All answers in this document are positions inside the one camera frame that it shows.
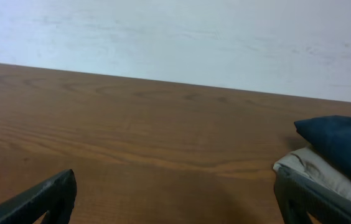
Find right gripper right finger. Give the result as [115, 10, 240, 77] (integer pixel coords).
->
[274, 167, 351, 224]

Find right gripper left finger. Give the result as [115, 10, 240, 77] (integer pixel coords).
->
[0, 169, 77, 224]

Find dark blue denim shorts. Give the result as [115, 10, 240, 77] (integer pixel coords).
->
[294, 116, 351, 179]

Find beige folded trousers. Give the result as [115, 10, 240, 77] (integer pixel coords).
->
[273, 146, 351, 201]

